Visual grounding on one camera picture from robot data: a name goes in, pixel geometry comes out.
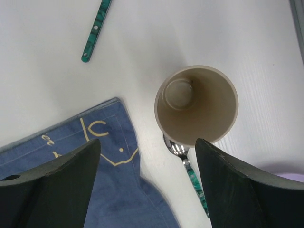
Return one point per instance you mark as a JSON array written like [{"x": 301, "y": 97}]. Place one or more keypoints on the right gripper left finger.
[{"x": 55, "y": 194}]

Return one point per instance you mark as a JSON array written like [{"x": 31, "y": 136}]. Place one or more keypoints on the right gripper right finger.
[{"x": 240, "y": 195}]

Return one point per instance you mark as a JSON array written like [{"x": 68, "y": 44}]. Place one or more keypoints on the blue cloth placemat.
[{"x": 121, "y": 198}]

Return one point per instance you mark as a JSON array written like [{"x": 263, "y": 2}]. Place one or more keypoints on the purple plate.
[{"x": 292, "y": 176}]

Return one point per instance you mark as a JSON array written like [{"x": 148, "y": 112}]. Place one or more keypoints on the beige cup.
[{"x": 196, "y": 102}]

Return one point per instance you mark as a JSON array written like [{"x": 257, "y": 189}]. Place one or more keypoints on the spoon with green handle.
[{"x": 181, "y": 151}]

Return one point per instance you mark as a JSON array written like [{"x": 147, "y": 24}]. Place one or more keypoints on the fork with green handle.
[{"x": 95, "y": 30}]

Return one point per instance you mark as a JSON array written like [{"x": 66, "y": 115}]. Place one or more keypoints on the aluminium rail frame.
[{"x": 297, "y": 8}]

